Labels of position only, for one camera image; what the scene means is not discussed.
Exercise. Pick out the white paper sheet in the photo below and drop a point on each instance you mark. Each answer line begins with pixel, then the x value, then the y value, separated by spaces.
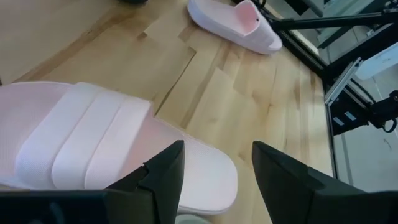
pixel 379 60

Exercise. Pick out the black aluminium rig frame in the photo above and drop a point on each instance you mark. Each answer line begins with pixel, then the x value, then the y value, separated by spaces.
pixel 311 22

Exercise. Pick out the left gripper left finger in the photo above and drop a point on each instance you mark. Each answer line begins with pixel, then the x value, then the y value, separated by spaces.
pixel 161 193

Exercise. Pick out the pink slide sandal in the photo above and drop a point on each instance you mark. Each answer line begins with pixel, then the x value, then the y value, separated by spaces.
pixel 224 18
pixel 77 140

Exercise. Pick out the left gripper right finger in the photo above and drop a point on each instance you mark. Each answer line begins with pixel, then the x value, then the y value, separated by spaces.
pixel 289 193

